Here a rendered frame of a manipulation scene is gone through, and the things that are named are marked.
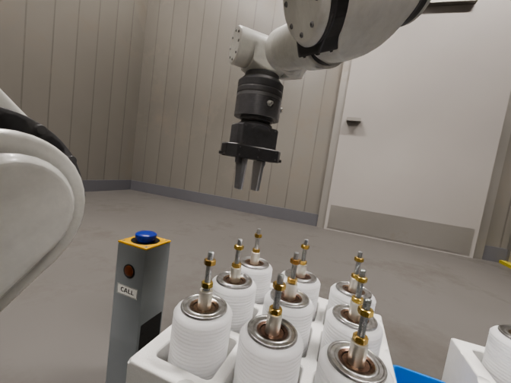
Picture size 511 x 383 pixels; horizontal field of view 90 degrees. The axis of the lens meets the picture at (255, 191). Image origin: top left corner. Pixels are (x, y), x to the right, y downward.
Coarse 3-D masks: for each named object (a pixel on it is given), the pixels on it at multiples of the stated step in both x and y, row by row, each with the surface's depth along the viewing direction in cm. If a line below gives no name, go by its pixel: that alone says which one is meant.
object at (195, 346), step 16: (176, 320) 39; (192, 320) 38; (224, 320) 40; (176, 336) 39; (192, 336) 38; (208, 336) 38; (224, 336) 40; (176, 352) 39; (192, 352) 38; (208, 352) 38; (224, 352) 41; (192, 368) 38; (208, 368) 39
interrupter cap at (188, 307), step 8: (192, 296) 44; (216, 296) 45; (184, 304) 42; (192, 304) 42; (216, 304) 43; (224, 304) 43; (184, 312) 39; (192, 312) 40; (200, 312) 40; (208, 312) 40; (216, 312) 40; (224, 312) 41; (200, 320) 38; (208, 320) 39
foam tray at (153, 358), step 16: (272, 288) 68; (256, 304) 59; (320, 304) 63; (320, 320) 56; (160, 336) 44; (320, 336) 50; (384, 336) 53; (144, 352) 40; (160, 352) 41; (384, 352) 48; (128, 368) 38; (144, 368) 37; (160, 368) 37; (176, 368) 38; (224, 368) 39; (304, 368) 41
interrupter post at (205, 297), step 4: (200, 292) 41; (204, 292) 41; (208, 292) 41; (212, 292) 42; (200, 296) 41; (204, 296) 41; (208, 296) 41; (200, 300) 41; (204, 300) 41; (208, 300) 41; (200, 304) 41; (204, 304) 41; (208, 304) 41; (200, 308) 41; (204, 308) 41; (208, 308) 41
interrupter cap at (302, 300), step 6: (270, 294) 49; (282, 294) 50; (300, 294) 50; (282, 300) 47; (288, 300) 48; (294, 300) 48; (300, 300) 48; (306, 300) 48; (288, 306) 46; (294, 306) 46; (300, 306) 46
